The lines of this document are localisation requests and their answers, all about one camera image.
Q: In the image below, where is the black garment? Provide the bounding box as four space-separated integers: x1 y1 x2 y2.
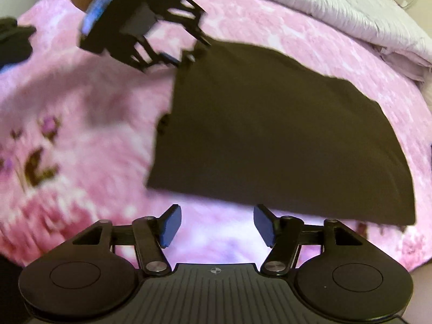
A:
0 17 37 73

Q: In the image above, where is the white striped quilt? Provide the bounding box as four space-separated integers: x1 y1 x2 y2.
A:
135 0 432 83

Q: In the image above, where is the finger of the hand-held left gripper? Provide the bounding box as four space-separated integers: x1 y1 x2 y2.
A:
150 0 212 47
130 35 197 73

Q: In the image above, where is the pink rose-print blanket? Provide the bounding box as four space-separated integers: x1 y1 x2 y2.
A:
0 0 432 271

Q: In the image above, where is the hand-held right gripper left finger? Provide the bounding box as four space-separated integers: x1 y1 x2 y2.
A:
69 204 182 275

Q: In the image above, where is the dark brown long-sleeve shirt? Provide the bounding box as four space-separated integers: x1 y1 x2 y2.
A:
146 39 416 226

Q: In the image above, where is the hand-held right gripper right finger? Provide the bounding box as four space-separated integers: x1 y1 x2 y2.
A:
253 204 366 275

